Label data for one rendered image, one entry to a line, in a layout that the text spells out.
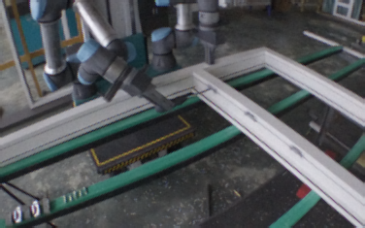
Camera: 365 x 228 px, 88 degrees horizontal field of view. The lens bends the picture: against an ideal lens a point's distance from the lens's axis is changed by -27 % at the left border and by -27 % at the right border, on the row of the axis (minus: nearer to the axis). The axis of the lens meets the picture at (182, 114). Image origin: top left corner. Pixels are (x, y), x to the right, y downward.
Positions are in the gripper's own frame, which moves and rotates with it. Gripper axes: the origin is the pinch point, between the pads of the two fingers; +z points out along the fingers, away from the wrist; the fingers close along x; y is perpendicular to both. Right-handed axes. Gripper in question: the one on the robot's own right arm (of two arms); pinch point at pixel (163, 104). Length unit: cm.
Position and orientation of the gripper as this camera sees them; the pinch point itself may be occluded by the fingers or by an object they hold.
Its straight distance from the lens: 77.4
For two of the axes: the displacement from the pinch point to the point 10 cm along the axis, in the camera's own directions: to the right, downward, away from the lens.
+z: 7.6, 5.4, 3.5
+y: 4.9, -8.4, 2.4
